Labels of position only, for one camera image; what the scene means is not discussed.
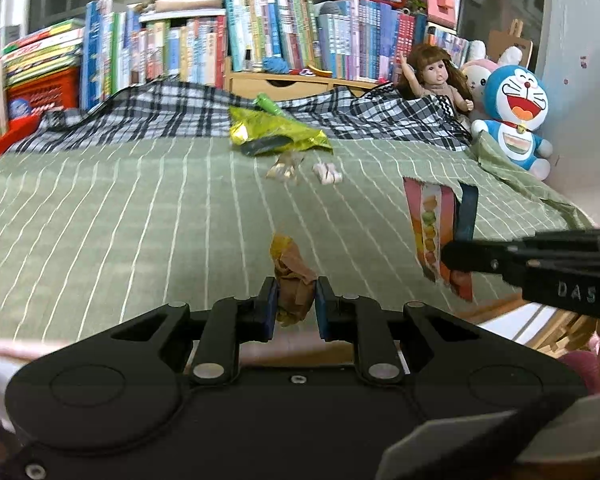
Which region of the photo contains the brown wrapper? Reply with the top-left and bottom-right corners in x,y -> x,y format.
270,233 -> 317,326

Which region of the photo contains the colourful candy wrapper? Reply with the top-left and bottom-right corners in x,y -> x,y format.
403,177 -> 478,301

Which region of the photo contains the pink white small wrapper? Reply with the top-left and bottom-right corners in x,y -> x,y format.
312,162 -> 342,185

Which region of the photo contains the yellow snack bag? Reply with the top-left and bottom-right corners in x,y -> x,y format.
230,107 -> 332,156

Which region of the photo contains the green clear plastic wrapper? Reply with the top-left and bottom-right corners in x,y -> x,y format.
253,92 -> 285,116

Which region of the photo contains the row of upright books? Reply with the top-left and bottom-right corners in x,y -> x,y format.
79,0 -> 469,110

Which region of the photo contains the stack of flat books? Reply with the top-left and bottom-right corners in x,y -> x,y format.
0,18 -> 85,88

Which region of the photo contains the blue Doraemon plush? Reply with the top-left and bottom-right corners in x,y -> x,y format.
470,65 -> 553,181

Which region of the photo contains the green checked bed sheet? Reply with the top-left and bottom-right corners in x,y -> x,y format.
0,138 -> 588,344

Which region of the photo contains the pink white bunny plush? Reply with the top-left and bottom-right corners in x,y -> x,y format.
460,40 -> 522,122

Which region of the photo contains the brown haired doll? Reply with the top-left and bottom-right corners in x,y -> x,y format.
400,44 -> 475,114

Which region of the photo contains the black white plaid blanket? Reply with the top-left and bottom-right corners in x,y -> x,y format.
7,79 -> 470,154

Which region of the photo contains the blue yarn ball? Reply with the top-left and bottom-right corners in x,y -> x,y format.
262,56 -> 290,75

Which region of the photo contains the red plastic basket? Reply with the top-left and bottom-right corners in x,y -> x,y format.
6,66 -> 80,120

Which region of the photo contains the red bed rail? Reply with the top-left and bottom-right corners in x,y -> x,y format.
0,115 -> 41,156

